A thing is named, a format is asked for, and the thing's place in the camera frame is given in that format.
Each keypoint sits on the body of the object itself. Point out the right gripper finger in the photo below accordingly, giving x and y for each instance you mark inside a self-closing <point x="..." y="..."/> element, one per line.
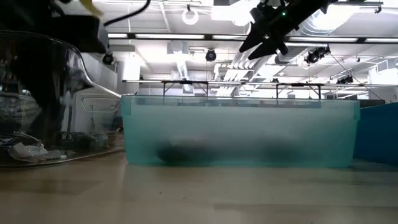
<point x="253" y="39"/>
<point x="267" y="48"/>

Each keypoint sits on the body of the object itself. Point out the dark objects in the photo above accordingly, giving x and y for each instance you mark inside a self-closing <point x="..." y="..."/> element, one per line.
<point x="180" y="152"/>

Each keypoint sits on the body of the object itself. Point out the white ceiling pipe bundle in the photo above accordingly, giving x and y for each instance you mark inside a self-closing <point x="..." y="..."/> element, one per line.
<point x="242" y="71"/>

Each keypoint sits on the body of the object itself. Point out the round black ceiling speaker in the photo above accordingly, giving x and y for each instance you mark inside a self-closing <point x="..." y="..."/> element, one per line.
<point x="211" y="55"/>
<point x="108" y="59"/>

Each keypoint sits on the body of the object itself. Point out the white table with black legs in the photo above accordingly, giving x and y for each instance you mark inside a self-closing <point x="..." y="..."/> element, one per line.
<point x="186" y="82"/>
<point x="298" y="84"/>

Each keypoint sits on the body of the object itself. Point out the black ceiling spotlights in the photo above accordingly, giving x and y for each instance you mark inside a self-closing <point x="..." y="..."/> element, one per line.
<point x="317" y="54"/>
<point x="345" y="80"/>

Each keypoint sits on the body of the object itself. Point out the clear plastic bin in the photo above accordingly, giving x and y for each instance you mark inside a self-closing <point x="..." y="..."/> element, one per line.
<point x="93" y="102"/>

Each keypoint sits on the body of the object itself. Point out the black ceiling track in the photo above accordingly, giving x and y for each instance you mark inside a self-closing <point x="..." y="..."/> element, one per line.
<point x="356" y="3"/>

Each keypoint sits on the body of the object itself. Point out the green translucent plastic bin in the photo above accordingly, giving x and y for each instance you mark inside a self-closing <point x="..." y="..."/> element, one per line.
<point x="248" y="124"/>

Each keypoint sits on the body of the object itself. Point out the blue plastic bin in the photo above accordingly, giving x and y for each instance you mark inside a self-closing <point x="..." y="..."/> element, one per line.
<point x="377" y="133"/>

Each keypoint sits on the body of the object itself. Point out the grey round air duct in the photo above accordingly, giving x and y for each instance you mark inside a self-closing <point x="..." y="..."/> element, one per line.
<point x="314" y="21"/>

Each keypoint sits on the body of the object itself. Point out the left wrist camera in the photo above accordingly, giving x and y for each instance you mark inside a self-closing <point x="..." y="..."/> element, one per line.
<point x="84" y="34"/>

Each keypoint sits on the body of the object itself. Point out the white ceiling duct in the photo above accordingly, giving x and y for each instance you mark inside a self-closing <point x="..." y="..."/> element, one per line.
<point x="182" y="67"/>

